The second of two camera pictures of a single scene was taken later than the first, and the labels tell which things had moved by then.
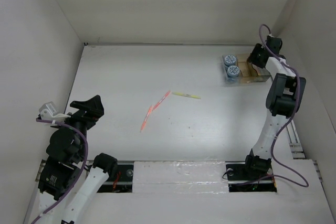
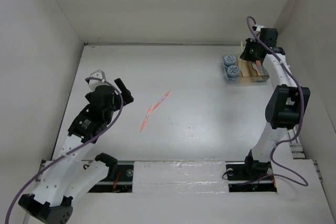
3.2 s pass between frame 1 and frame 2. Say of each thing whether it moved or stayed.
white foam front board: stayed
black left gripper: moved
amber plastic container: stayed
